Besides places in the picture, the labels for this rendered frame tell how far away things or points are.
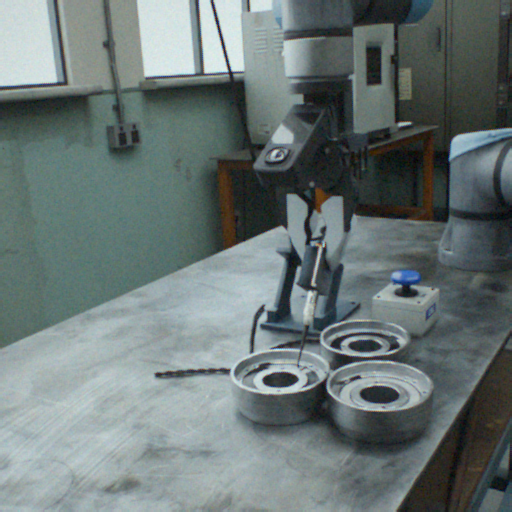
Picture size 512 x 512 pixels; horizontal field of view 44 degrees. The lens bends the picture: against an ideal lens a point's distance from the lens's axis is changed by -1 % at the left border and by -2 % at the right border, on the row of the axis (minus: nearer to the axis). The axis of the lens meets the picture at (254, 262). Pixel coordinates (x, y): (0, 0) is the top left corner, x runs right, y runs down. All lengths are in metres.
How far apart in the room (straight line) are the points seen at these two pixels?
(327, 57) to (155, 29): 2.35
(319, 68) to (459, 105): 3.84
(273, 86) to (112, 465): 2.59
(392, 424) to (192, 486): 0.19
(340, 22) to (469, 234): 0.55
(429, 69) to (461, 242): 3.47
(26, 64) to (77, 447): 1.97
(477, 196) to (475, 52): 3.38
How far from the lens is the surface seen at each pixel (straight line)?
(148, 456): 0.64
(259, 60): 3.11
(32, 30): 2.54
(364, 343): 0.78
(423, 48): 4.57
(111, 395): 0.76
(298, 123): 0.68
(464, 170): 1.12
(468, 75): 4.48
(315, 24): 0.68
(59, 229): 2.47
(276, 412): 0.65
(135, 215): 2.74
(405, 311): 0.85
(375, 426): 0.61
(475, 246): 1.13
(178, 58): 3.10
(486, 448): 1.11
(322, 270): 0.72
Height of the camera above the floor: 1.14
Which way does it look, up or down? 17 degrees down
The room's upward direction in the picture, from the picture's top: 4 degrees counter-clockwise
